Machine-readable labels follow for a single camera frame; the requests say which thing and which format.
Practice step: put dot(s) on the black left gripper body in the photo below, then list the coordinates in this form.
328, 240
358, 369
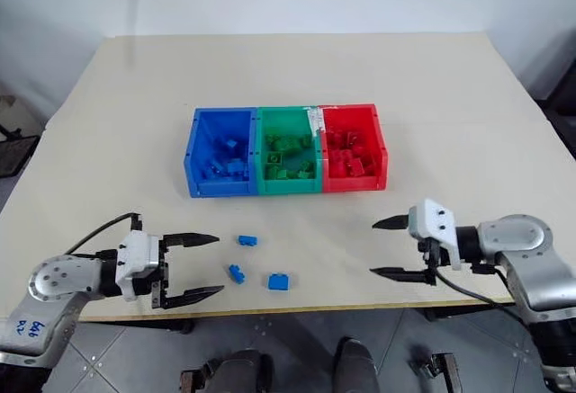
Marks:
164, 271

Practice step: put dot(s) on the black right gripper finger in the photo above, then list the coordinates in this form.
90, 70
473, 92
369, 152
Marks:
392, 223
405, 274

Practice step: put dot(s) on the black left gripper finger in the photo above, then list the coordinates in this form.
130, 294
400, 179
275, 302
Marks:
191, 240
193, 296

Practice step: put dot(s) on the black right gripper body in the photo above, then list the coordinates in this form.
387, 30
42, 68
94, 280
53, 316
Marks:
433, 253

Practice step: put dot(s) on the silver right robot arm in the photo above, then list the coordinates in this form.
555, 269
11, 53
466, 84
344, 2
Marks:
526, 249

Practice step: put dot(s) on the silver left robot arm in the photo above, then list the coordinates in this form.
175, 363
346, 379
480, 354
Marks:
58, 278

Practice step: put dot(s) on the small blue toy block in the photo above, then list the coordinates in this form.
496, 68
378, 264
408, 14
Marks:
237, 274

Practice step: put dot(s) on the long blue toy block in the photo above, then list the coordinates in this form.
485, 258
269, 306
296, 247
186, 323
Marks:
248, 241

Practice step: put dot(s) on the red toy block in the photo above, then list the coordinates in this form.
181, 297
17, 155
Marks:
337, 171
352, 136
355, 168
335, 138

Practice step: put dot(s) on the square blue toy block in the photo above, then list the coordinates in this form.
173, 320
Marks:
279, 282

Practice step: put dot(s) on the dark rounded shape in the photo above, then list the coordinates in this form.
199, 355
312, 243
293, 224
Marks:
243, 372
356, 366

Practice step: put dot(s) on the blue plastic bin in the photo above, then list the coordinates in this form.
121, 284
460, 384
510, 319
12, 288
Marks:
211, 150

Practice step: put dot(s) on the green toy block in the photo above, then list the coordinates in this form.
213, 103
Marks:
306, 169
289, 145
306, 140
273, 158
275, 172

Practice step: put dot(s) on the red plastic bin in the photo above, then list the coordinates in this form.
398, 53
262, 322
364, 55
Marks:
355, 118

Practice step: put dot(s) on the white tape strip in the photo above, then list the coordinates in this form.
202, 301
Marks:
315, 118

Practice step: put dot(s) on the green plastic bin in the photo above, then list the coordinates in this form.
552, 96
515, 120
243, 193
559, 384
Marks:
290, 118

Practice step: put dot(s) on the black mesh stand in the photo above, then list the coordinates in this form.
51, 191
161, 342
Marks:
15, 154

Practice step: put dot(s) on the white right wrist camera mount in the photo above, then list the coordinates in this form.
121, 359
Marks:
432, 224

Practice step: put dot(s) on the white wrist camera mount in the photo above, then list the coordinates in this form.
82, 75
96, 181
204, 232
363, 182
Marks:
135, 253
432, 224

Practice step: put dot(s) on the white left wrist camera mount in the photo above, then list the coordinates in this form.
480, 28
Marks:
135, 253

